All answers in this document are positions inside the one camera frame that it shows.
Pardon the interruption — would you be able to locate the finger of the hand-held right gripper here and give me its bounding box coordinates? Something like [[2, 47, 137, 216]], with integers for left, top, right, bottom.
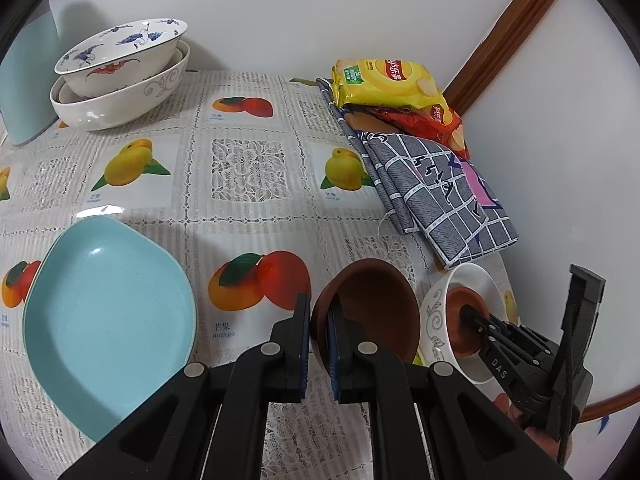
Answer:
[[489, 314, 557, 362], [459, 304, 525, 406]]

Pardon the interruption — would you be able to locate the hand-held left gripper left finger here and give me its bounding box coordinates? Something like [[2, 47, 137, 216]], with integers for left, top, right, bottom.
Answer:
[[57, 292, 313, 480]]

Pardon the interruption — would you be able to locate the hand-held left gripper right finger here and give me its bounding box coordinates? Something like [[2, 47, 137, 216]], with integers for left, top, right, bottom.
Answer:
[[327, 307, 573, 480]]

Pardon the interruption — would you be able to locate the small brown clay bowl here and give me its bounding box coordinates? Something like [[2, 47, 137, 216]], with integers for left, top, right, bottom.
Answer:
[[310, 258, 418, 368]]

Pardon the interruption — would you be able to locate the white porcelain bowl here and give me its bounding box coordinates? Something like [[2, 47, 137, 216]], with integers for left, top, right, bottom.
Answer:
[[417, 262, 516, 385]]

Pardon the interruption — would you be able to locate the light blue plastic plate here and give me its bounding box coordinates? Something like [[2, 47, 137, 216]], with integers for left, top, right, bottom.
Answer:
[[22, 216, 198, 443]]

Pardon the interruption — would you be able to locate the person's right hand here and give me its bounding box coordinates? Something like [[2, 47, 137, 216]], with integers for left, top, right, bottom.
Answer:
[[507, 402, 566, 459]]

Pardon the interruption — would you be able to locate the brown wooden baseboard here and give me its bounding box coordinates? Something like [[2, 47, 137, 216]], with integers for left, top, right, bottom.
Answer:
[[580, 385, 640, 423]]

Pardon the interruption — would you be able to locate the grey checked cloth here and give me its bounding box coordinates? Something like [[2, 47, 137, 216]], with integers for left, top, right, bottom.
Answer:
[[315, 77, 519, 267]]

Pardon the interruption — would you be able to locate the fruit print lace tablecloth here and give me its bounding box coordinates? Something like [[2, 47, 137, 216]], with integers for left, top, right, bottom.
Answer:
[[0, 69, 523, 480]]

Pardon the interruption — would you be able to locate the red chip bag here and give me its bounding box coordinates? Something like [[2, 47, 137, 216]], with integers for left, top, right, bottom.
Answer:
[[350, 104, 468, 161]]

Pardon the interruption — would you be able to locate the yellow chip bag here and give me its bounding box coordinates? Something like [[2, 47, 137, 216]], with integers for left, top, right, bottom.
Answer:
[[331, 58, 446, 111]]

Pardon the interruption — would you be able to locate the large white swirl bowl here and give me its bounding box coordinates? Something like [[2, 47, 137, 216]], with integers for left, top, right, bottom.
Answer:
[[49, 42, 192, 132]]

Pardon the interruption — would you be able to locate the blue crane patterned bowl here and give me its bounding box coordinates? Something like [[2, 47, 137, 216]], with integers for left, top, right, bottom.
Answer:
[[54, 19, 189, 99]]

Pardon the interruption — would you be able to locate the brown wooden corner post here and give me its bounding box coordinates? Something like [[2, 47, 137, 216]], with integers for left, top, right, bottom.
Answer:
[[442, 0, 572, 117]]

